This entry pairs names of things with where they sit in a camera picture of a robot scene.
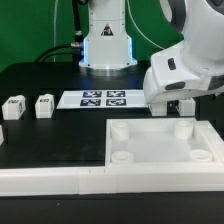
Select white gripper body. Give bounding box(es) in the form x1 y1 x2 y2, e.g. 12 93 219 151
143 49 224 104

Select white square table top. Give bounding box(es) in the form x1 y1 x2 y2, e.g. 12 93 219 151
105 118 224 165

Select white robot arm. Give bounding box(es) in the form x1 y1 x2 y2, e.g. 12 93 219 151
143 0 224 104

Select white sheet with AprilTags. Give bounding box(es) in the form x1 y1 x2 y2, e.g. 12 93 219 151
57 90 147 109

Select white L-shaped obstacle fence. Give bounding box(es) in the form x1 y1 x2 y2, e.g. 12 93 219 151
0 117 224 198

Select white part at left edge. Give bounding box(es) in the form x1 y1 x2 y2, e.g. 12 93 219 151
0 125 4 146

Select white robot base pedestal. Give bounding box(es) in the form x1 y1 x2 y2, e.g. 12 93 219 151
79 0 137 76

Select black cables at base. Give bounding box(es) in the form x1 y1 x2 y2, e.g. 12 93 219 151
34 0 88 64

